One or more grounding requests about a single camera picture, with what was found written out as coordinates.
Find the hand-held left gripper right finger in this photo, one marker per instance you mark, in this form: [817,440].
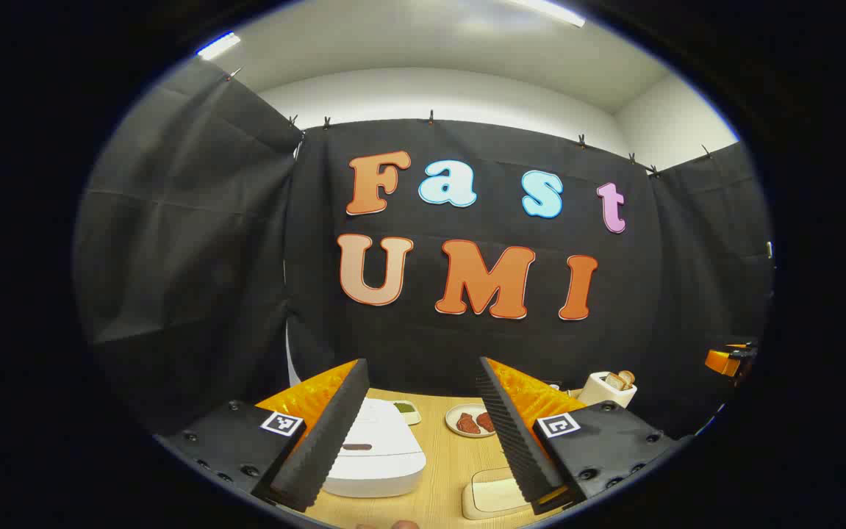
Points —
[514,441]

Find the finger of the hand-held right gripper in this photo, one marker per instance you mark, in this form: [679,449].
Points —
[720,361]

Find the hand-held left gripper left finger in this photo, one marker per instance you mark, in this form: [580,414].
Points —
[327,441]

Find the white rice cooker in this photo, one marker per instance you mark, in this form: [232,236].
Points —
[386,455]

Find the red meat slice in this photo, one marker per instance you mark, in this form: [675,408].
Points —
[486,421]
[467,423]

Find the white round plate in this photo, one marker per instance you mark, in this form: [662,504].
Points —
[453,420]

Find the white divided sauce dish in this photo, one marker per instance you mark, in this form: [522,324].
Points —
[406,411]

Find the toast bread slice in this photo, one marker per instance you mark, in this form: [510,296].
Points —
[628,378]
[615,381]

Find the white toaster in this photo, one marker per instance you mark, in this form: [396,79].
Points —
[603,394]

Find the ceiling light strip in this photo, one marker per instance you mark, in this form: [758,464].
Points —
[218,45]

